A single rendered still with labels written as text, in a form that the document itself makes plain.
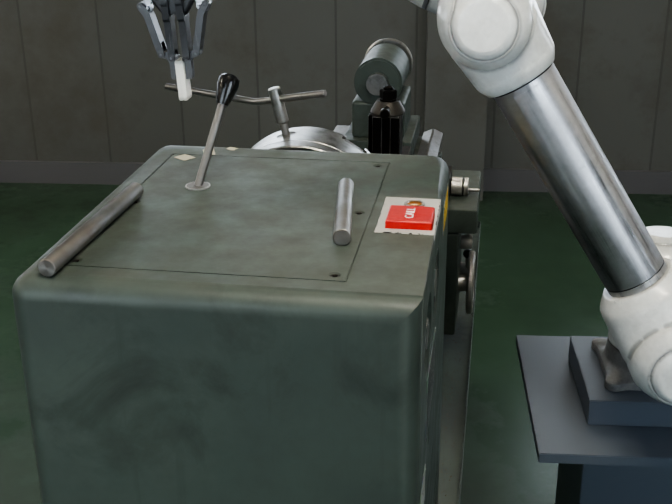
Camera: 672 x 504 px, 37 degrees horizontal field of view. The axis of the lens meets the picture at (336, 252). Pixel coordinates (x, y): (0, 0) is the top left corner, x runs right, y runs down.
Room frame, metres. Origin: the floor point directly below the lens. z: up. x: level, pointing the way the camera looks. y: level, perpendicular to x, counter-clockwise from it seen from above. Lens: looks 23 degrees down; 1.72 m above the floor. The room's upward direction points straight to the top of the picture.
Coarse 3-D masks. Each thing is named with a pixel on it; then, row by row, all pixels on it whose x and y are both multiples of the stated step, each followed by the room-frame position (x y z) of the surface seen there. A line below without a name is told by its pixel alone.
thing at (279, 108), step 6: (270, 90) 1.71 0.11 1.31; (276, 90) 1.71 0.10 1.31; (270, 96) 1.71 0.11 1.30; (276, 96) 1.71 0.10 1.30; (276, 102) 1.71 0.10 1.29; (282, 102) 1.71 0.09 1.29; (276, 108) 1.71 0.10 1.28; (282, 108) 1.71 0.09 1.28; (276, 114) 1.71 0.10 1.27; (282, 114) 1.71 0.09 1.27; (276, 120) 1.71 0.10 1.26; (282, 120) 1.71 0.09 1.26; (282, 126) 1.71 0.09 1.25; (282, 132) 1.71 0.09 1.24; (288, 132) 1.71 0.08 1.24
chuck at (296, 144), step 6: (270, 144) 1.67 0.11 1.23; (276, 144) 1.66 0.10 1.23; (282, 144) 1.65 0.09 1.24; (288, 144) 1.65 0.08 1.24; (294, 144) 1.64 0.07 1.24; (300, 144) 1.64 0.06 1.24; (306, 144) 1.64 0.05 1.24; (312, 144) 1.65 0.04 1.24; (318, 144) 1.65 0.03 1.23; (300, 150) 1.63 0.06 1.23; (306, 150) 1.63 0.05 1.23; (312, 150) 1.63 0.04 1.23; (318, 150) 1.63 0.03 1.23; (324, 150) 1.63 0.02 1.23; (330, 150) 1.64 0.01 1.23; (336, 150) 1.65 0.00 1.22
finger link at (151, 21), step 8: (144, 8) 1.73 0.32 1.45; (144, 16) 1.73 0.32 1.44; (152, 16) 1.74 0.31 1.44; (152, 24) 1.73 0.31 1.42; (152, 32) 1.73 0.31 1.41; (160, 32) 1.75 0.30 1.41; (152, 40) 1.73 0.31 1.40; (160, 40) 1.74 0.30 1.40; (160, 48) 1.73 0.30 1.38; (160, 56) 1.73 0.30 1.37
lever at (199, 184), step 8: (216, 112) 1.42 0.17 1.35; (216, 120) 1.41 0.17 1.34; (216, 128) 1.41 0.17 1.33; (208, 136) 1.41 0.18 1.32; (216, 136) 1.41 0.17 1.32; (208, 144) 1.40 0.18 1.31; (208, 152) 1.39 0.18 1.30; (208, 160) 1.39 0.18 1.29; (200, 168) 1.38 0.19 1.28; (200, 176) 1.38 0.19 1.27; (192, 184) 1.38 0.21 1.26; (200, 184) 1.37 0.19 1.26; (208, 184) 1.38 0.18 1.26
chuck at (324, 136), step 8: (296, 128) 1.75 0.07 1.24; (304, 128) 1.74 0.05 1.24; (312, 128) 1.74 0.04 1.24; (320, 128) 1.75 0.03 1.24; (272, 136) 1.74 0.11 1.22; (288, 136) 1.70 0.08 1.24; (296, 136) 1.69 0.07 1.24; (304, 136) 1.69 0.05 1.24; (312, 136) 1.69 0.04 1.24; (320, 136) 1.70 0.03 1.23; (328, 136) 1.71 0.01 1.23; (336, 136) 1.72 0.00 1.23; (344, 136) 1.74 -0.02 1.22; (256, 144) 1.75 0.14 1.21; (264, 144) 1.70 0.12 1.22; (328, 144) 1.67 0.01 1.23; (336, 144) 1.68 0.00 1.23; (344, 144) 1.70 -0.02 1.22; (352, 152) 1.68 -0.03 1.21; (360, 152) 1.70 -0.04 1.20; (368, 152) 1.73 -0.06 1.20
